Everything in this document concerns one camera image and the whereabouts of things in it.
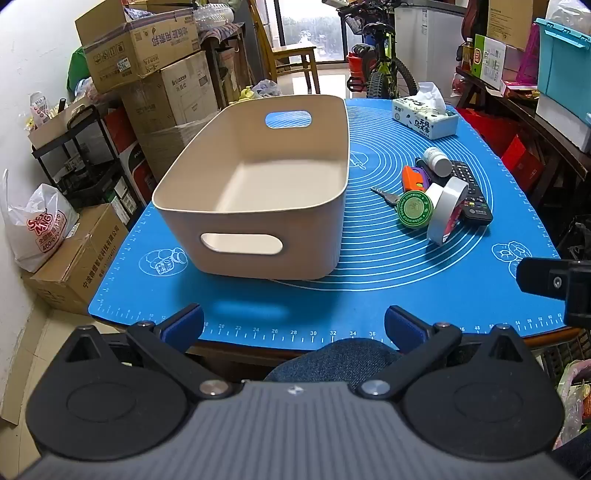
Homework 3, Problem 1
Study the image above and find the tall brown cardboard box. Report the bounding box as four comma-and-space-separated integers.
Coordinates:
485, 0, 550, 51

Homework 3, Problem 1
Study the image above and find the beige plastic storage bin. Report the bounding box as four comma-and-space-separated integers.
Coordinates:
151, 95, 350, 281

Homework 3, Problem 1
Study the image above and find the silver key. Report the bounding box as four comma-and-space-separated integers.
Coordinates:
370, 186, 402, 206

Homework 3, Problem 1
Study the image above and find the red and white appliance box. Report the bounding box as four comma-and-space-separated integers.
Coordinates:
104, 108, 155, 204

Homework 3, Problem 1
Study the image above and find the white tape roll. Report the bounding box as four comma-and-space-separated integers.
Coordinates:
426, 176, 469, 245

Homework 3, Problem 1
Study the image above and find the pack of clear plastic bottles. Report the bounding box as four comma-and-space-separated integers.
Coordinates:
194, 0, 236, 28

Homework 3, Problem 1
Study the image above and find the black and green bicycle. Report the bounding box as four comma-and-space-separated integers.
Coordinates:
336, 0, 419, 100

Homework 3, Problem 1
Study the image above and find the green bag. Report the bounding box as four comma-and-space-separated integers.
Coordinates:
67, 46, 88, 90

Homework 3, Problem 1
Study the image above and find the dark wooden sideboard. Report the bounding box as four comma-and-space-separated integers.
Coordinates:
455, 67, 591, 208

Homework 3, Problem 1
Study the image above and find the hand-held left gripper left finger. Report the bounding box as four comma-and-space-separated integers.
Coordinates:
51, 304, 234, 400

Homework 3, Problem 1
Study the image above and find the plastic-wrapped cardboard box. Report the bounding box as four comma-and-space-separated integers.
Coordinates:
139, 122, 218, 185

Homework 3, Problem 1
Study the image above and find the white plastic shopping bag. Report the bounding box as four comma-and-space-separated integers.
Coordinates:
2, 168, 80, 273

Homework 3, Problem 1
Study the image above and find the blue silicone baking mat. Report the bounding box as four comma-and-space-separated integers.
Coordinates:
88, 95, 575, 352

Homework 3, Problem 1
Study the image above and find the wooden chair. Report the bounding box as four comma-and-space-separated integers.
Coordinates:
249, 0, 321, 95

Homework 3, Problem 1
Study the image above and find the open printed cardboard box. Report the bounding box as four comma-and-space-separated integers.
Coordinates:
75, 0, 201, 95

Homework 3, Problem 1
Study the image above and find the black utility cart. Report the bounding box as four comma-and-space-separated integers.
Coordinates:
31, 104, 139, 210

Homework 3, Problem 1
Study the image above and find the shallow open cardboard box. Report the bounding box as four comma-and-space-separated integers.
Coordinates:
28, 97, 100, 148

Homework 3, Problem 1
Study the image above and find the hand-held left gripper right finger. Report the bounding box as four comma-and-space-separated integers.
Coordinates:
355, 305, 539, 398

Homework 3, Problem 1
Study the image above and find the person's left leg in jeans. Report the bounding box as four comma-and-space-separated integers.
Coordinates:
263, 338, 402, 384

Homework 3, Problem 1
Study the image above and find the teal plastic storage tub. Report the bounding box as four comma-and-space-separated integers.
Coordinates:
536, 18, 591, 114

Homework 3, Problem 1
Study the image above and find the person's leg in jeans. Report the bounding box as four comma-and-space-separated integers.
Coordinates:
263, 338, 402, 384
551, 438, 591, 480

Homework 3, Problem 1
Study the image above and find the wide red gift bag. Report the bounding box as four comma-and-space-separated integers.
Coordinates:
457, 108, 518, 158

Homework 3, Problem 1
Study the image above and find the white printed tissue box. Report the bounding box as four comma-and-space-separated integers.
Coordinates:
392, 82, 460, 140

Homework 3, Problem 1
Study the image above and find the black remote control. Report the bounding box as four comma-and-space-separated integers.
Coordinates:
450, 159, 494, 227

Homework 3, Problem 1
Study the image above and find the green and white carton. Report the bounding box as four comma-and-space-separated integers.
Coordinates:
473, 34, 509, 88

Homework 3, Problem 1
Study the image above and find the small red gift bag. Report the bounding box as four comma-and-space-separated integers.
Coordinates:
501, 134, 546, 192

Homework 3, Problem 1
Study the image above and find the large brown cardboard box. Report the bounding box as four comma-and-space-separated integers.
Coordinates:
121, 50, 220, 134

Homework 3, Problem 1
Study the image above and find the person's right leg in jeans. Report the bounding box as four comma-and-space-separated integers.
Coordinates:
551, 438, 591, 480

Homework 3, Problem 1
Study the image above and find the white pill bottle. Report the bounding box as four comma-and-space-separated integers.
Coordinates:
423, 147, 453, 177

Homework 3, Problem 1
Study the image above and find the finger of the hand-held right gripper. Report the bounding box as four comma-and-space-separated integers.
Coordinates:
516, 257, 591, 326

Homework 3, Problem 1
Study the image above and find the green round ointment tin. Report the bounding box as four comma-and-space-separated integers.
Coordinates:
396, 190, 433, 229

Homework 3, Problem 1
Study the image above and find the blue-printed cardboard box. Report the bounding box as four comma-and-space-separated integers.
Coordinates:
28, 203, 130, 315

